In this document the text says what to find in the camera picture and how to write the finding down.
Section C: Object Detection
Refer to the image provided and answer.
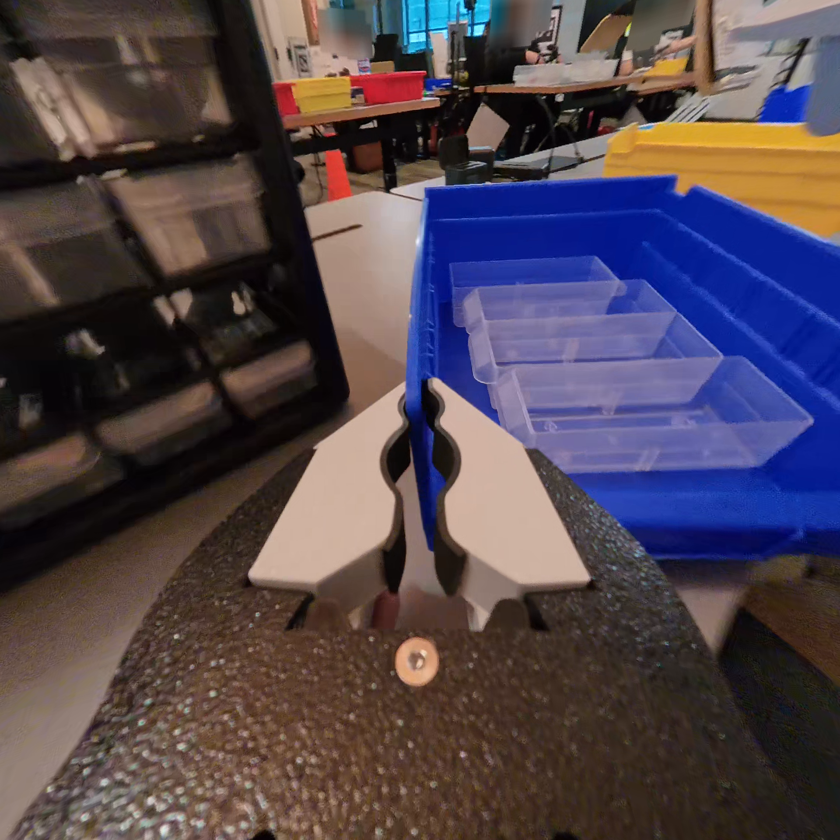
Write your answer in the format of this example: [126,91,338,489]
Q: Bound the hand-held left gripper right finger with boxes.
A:
[423,377,593,632]

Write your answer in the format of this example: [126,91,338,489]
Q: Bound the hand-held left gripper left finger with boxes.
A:
[247,382,411,631]

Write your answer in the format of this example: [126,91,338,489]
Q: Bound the large blue plastic bin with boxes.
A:
[403,174,840,562]

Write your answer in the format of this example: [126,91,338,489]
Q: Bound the clear plastic drawer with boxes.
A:
[467,311,723,385]
[462,279,677,342]
[495,356,815,473]
[449,256,627,326]

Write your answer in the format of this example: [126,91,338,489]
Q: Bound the black small-parts drawer cabinet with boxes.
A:
[0,0,352,592]

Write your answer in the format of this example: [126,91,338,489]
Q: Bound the orange traffic cone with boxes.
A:
[325,150,353,201]

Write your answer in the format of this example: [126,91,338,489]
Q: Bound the black device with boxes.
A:
[445,134,494,186]

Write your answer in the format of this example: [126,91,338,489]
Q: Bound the wooden-edged background table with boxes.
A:
[282,97,441,131]

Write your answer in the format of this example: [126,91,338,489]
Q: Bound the small yellow plastic bin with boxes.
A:
[292,77,353,114]

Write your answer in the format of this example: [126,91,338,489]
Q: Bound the long background table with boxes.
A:
[472,71,697,97]

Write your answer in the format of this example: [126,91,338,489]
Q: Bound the clear plastic containers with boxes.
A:
[514,60,621,86]

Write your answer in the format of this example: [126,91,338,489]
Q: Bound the small blue plastic bin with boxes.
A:
[760,85,815,124]

